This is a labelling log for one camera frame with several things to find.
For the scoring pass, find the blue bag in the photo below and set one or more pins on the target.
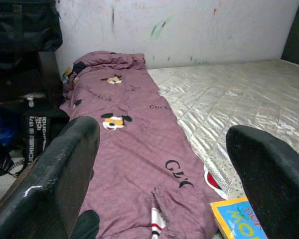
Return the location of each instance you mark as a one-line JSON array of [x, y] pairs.
[[7, 127]]

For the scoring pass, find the dark wooden nightstand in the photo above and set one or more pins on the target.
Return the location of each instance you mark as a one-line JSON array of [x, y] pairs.
[[20, 74]]

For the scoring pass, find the black tufted headboard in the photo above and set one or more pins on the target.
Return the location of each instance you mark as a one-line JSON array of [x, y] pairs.
[[297, 30]]

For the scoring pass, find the blue yellow children's book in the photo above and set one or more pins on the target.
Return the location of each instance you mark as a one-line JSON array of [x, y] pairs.
[[236, 219]]

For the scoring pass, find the black bag with white lettering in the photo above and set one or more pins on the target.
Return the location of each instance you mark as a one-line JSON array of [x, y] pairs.
[[37, 134]]

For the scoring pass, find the purple cartoon print blanket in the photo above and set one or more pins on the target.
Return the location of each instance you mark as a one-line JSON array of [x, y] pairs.
[[139, 149]]

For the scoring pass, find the large black bag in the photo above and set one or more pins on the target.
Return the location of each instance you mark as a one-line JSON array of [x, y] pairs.
[[22, 25]]

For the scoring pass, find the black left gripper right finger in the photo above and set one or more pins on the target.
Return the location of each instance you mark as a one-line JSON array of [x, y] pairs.
[[276, 189]]

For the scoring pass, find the small clear bottle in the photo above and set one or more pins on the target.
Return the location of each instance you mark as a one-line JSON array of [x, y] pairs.
[[30, 101]]

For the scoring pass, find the grey patterned quilted mattress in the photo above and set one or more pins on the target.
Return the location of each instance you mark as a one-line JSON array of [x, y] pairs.
[[239, 99]]

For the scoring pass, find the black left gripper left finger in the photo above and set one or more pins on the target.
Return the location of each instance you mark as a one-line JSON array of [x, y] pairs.
[[47, 189]]

